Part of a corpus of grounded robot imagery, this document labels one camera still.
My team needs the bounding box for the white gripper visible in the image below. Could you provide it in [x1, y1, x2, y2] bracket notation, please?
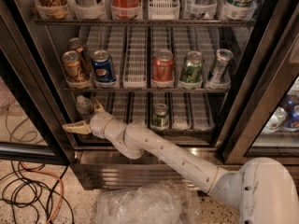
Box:
[63, 97, 113, 139]

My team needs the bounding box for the clear plastic water bottle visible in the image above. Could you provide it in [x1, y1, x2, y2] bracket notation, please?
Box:
[76, 95, 94, 119]

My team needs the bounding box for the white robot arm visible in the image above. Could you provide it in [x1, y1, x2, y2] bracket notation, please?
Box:
[63, 102, 299, 224]

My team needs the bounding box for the steel fridge base grille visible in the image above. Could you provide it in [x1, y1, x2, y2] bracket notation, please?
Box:
[70, 147, 299, 193]

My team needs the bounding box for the left glass fridge door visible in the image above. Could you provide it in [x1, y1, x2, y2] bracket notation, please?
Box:
[0, 16, 75, 165]

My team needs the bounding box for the glass fridge door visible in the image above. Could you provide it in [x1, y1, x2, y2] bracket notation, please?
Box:
[0, 16, 75, 165]
[215, 0, 299, 164]

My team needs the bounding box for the green soda can bottom shelf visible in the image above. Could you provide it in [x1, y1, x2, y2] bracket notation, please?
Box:
[151, 104, 169, 130]

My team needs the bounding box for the green soda can shelf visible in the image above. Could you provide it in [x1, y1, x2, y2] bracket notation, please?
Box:
[179, 50, 204, 84]
[151, 104, 169, 130]

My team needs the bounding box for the red soda can middle shelf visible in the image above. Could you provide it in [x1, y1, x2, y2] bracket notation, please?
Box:
[152, 49, 174, 82]

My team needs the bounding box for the green soda can middle shelf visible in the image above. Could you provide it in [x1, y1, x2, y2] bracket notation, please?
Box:
[179, 50, 204, 84]

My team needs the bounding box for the red Coke can top shelf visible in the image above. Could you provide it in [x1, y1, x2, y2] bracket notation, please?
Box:
[111, 0, 141, 20]

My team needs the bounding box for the right glass fridge door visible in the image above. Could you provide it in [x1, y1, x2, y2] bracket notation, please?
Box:
[215, 0, 299, 164]

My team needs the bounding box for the blue Pepsi can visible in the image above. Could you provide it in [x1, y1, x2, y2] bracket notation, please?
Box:
[92, 49, 116, 83]

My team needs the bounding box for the gold can front left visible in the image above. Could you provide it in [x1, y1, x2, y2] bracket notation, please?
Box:
[62, 50, 90, 83]

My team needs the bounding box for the gold can rear left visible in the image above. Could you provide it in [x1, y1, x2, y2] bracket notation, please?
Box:
[67, 37, 92, 73]

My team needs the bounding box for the clear plastic bag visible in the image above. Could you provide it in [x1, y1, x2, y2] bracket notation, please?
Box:
[95, 181, 201, 224]

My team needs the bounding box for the slim silver can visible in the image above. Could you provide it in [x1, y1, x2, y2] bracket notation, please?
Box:
[207, 49, 234, 84]

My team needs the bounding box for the white can behind right door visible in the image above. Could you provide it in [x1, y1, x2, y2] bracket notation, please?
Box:
[262, 106, 287, 133]

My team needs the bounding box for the blue can behind right door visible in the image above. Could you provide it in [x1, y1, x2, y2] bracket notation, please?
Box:
[280, 94, 299, 132]

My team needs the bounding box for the middle wire shelf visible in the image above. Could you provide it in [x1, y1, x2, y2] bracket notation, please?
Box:
[64, 87, 229, 93]

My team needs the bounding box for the wire shelf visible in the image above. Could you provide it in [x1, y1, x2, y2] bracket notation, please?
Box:
[80, 126, 216, 135]
[64, 87, 229, 93]
[34, 19, 255, 27]

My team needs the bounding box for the orange cable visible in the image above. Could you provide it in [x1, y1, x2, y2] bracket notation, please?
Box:
[19, 161, 64, 224]

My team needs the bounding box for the black cable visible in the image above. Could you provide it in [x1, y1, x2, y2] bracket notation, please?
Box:
[0, 161, 76, 224]

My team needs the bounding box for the bottom wire shelf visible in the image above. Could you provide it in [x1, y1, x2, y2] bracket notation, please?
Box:
[80, 126, 216, 135]

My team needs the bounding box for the top wire shelf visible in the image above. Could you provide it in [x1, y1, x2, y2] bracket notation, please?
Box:
[34, 19, 255, 27]

